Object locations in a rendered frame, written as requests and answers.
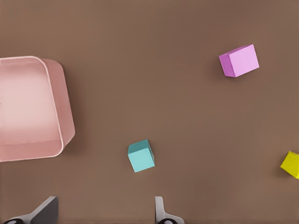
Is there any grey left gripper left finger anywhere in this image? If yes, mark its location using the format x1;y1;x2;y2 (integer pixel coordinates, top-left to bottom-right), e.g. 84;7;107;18
2;196;59;224

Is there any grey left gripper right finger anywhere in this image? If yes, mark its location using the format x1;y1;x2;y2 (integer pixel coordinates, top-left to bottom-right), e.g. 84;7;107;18
155;196;185;224

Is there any blue cube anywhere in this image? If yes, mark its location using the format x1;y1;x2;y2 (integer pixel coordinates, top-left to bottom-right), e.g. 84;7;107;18
127;139;156;173

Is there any pink plastic bin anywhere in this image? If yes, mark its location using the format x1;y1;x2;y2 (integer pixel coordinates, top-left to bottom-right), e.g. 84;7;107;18
0;55;76;162

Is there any yellow cube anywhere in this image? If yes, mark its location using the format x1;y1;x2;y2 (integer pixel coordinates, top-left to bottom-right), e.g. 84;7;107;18
280;151;299;180

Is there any purple cube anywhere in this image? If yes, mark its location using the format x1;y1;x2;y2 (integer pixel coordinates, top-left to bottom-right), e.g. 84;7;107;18
218;44;260;78

